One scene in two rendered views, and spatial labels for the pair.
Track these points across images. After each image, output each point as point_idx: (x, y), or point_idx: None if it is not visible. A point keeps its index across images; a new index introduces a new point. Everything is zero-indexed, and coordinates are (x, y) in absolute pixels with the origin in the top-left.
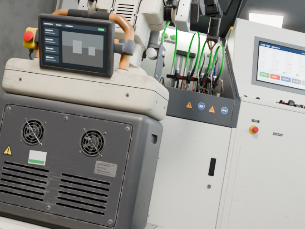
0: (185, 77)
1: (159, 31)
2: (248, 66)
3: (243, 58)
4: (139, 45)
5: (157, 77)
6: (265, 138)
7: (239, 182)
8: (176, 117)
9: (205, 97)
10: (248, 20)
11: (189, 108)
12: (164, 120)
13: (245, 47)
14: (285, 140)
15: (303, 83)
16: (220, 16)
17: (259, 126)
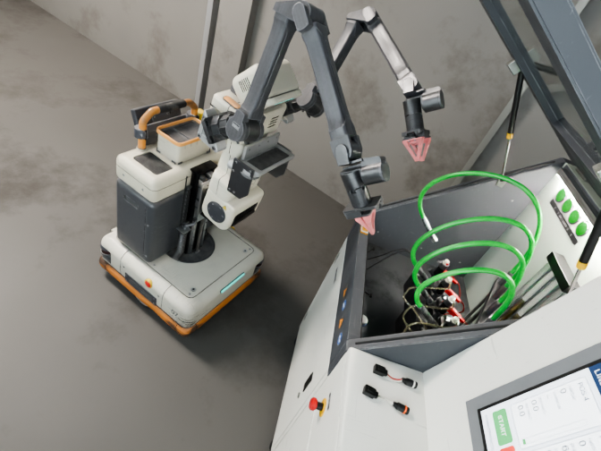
0: (486, 299)
1: (244, 146)
2: (507, 370)
3: (519, 346)
4: (224, 150)
5: (232, 191)
6: (314, 442)
7: (293, 436)
8: (338, 293)
9: (349, 300)
10: None
11: (342, 295)
12: (337, 285)
13: (554, 335)
14: None
15: None
16: (361, 174)
17: (324, 416)
